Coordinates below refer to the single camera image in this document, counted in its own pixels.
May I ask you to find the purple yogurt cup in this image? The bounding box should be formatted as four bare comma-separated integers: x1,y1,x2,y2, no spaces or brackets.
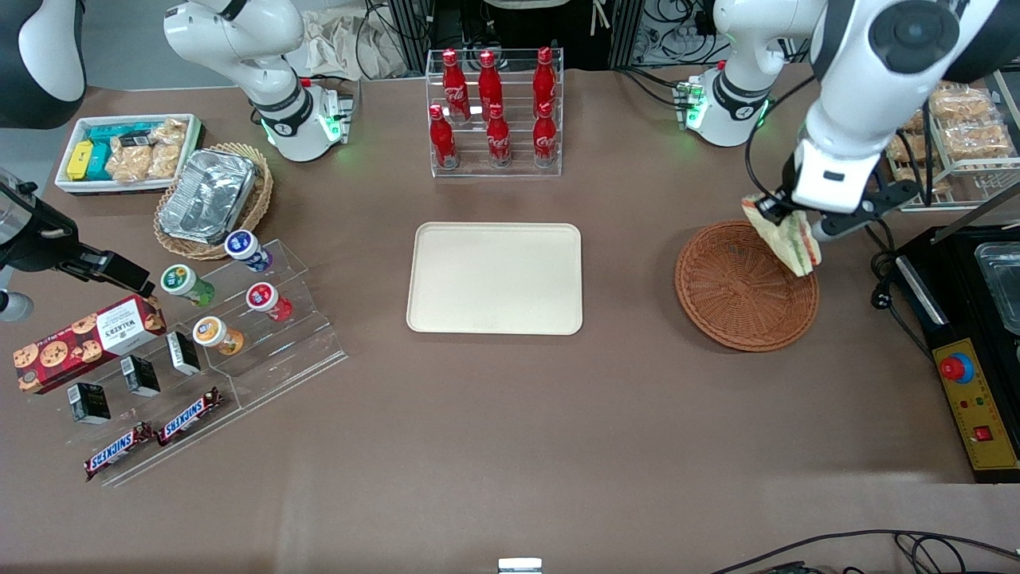
224,229,274,273

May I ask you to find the black power cable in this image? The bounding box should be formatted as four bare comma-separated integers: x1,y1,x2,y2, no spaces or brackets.
861,212,935,361

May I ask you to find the snickers chocolate bar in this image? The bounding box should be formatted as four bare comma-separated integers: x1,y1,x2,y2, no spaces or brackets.
83,421,155,482
155,387,225,447

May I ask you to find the clear cracker packet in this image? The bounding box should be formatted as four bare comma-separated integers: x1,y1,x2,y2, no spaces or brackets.
106,119,189,183

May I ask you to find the cream plastic tray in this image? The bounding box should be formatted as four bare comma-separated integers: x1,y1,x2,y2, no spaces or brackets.
406,221,584,336

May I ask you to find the tangled black cable bundle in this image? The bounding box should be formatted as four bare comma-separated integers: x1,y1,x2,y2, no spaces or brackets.
634,0,720,68

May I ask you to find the teal snack packet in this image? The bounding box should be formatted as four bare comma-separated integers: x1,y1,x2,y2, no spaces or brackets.
86,123,154,181

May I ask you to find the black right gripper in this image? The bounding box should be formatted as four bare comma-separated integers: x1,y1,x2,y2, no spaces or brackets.
0,169,158,302

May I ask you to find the steel machine tray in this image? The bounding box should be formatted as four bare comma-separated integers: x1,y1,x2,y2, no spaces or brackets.
973,241,1020,336

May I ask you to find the red yogurt cup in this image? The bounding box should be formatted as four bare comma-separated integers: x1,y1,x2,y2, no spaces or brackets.
245,281,295,323

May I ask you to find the green lit connector box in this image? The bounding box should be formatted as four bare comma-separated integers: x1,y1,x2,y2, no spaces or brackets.
672,78,712,130
319,86,357,146

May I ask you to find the yellow control panel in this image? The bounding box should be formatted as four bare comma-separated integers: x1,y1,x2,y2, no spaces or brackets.
932,337,1020,472

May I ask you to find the triangle sandwich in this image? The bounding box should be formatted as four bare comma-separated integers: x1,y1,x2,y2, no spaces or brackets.
740,194,822,278

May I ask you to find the beige crumpled cloth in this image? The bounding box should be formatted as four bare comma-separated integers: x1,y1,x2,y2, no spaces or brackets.
296,10,409,82

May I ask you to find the yellow snack packet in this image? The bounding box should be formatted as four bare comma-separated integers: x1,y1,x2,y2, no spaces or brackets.
66,140,96,182

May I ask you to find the clear acrylic bottle rack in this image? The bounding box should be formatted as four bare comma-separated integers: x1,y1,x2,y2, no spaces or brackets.
425,47,564,179

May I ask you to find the green yogurt cup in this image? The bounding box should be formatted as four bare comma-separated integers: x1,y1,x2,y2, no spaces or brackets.
160,263,217,309

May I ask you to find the small black carton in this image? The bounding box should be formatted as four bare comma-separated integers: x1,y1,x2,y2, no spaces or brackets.
66,382,112,426
120,354,162,399
165,330,202,377

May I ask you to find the white wire bread rack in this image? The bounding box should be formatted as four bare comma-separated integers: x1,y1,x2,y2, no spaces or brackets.
883,70,1020,213

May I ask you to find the red cola bottle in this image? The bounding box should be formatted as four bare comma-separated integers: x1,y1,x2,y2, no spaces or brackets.
477,49,505,122
532,45,558,112
485,104,513,169
429,104,461,171
532,100,559,169
441,49,472,122

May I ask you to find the clear acrylic stepped stand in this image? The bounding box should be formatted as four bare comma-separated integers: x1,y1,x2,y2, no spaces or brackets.
67,238,350,488

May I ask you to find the orange yogurt cup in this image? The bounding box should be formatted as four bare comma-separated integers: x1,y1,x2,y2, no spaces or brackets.
192,315,246,357

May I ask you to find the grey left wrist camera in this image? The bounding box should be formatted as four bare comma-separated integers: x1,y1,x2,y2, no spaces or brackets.
810,209,879,243

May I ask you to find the black sealing machine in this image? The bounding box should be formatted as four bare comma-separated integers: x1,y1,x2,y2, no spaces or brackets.
888,225,1020,485

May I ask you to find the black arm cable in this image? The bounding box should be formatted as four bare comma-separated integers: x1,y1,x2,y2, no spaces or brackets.
744,75,818,202

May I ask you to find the brown round wicker basket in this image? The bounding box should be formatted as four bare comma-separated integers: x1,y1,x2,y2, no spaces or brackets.
674,220,821,353

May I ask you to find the red tartan cookie box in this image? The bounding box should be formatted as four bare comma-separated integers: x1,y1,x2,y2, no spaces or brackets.
13,294,168,395

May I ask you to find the red emergency stop button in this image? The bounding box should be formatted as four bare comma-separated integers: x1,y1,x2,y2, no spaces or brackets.
938,351,976,385

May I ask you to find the wrapped bread packet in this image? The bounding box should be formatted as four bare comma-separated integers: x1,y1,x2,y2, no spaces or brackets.
939,120,1016,162
927,83,998,126
886,112,955,198

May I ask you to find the white rectangular snack bin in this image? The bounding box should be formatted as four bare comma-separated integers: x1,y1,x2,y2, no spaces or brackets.
53,113,205,197

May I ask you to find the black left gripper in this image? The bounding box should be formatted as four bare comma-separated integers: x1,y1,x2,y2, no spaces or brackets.
755,180,921,234

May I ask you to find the aluminium foil container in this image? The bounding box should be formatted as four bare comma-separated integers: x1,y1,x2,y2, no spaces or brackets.
157,148,258,246

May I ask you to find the light oval wicker basket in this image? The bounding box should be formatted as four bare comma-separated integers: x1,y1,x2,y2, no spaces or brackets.
153,142,274,262

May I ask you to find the black floor cable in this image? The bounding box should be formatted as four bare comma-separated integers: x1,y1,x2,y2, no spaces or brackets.
708,529,1020,574

